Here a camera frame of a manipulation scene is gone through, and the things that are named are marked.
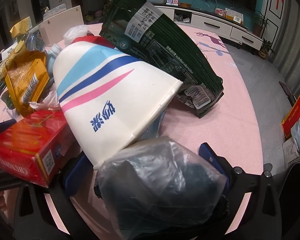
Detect potted plant brown pot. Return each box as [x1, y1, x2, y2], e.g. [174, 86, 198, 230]
[251, 10, 272, 37]

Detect dark door mat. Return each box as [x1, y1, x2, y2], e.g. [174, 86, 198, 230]
[279, 81, 299, 103]

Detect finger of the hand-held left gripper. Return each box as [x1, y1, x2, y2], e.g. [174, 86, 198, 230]
[0, 166, 23, 188]
[0, 119, 17, 140]

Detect grey curtain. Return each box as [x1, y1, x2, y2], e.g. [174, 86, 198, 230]
[270, 0, 300, 95]

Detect black trash bin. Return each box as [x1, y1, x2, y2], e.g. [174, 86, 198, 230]
[277, 162, 300, 240]

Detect clear plastic bag dark contents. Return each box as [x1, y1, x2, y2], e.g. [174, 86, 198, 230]
[94, 136, 230, 240]

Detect yellow snack packet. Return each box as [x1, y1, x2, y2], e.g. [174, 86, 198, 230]
[4, 50, 50, 117]

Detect dark green snack packet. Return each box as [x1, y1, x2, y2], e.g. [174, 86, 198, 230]
[99, 0, 224, 118]

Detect pink printed tablecloth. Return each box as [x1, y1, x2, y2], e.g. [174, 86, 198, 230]
[0, 21, 264, 235]

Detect crumpled clear plastic wrap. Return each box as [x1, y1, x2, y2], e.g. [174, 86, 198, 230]
[29, 84, 63, 111]

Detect white flat box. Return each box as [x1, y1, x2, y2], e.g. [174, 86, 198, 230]
[38, 5, 85, 47]

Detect printed cardboard box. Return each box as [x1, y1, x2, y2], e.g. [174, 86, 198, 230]
[282, 139, 300, 169]

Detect small potted floor plant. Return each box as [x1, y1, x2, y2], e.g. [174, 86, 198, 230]
[259, 39, 275, 60]

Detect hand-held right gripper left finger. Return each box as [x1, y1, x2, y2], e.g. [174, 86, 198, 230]
[14, 152, 115, 240]

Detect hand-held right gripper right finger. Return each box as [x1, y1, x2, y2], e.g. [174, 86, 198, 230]
[199, 142, 282, 240]

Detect small white plastic bag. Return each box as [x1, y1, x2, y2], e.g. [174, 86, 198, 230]
[63, 25, 93, 46]

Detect white television cabinet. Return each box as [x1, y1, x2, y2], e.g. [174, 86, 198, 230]
[152, 4, 264, 52]

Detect white desk calendar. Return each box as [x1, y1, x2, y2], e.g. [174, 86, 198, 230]
[226, 8, 244, 24]

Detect red shopping bag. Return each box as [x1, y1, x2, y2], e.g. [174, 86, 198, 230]
[281, 94, 300, 140]

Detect striped white paper cup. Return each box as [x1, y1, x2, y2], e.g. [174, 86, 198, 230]
[52, 42, 184, 170]

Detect yellow paper bag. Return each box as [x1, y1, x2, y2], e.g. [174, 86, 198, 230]
[10, 17, 32, 38]

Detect red cardboard box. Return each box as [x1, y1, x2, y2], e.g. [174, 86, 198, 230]
[0, 109, 74, 188]

